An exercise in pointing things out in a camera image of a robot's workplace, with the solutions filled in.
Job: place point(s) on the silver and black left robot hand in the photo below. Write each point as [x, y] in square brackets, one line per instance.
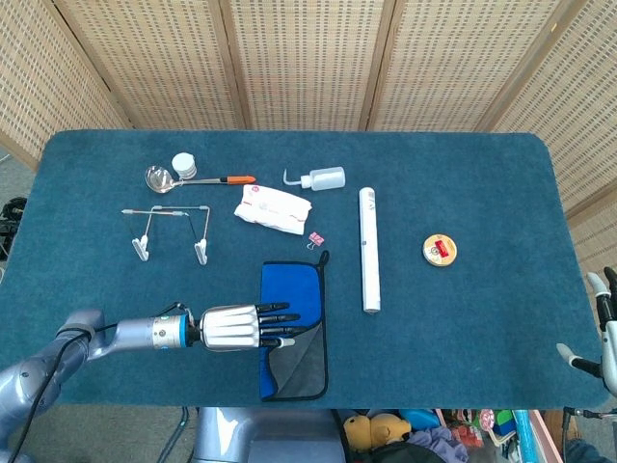
[226, 328]

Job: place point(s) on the blue microfiber cloth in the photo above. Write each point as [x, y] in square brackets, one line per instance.
[289, 280]

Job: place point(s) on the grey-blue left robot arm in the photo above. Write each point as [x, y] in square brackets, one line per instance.
[135, 333]

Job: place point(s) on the grey-blue robot torso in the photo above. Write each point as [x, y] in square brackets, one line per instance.
[260, 434]

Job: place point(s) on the white wet wipes packet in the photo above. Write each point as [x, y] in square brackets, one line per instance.
[270, 209]

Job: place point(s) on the pink binder clip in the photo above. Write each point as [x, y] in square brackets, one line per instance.
[316, 237]

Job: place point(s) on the white paper roll tube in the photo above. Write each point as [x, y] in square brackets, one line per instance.
[369, 251]

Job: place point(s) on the small white plastic jar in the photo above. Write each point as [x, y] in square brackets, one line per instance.
[184, 163]

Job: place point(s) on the white plastic wash bottle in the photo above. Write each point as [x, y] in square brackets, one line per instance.
[328, 177]

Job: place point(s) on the yellow plush toy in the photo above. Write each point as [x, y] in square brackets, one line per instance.
[381, 427]

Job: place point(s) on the round yellow tin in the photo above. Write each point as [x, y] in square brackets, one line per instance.
[439, 250]

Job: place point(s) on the purple cloth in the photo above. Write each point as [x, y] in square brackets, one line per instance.
[436, 441]

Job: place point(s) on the black equipment on floor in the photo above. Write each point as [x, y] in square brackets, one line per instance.
[12, 212]

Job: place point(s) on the blue carpet table cover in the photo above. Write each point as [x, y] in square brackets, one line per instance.
[482, 328]

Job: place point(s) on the woven bamboo folding screen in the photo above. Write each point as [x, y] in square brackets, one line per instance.
[308, 62]

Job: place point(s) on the blue foam cylinder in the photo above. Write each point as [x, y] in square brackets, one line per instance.
[524, 439]

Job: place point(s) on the pink board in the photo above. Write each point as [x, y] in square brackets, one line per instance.
[544, 439]

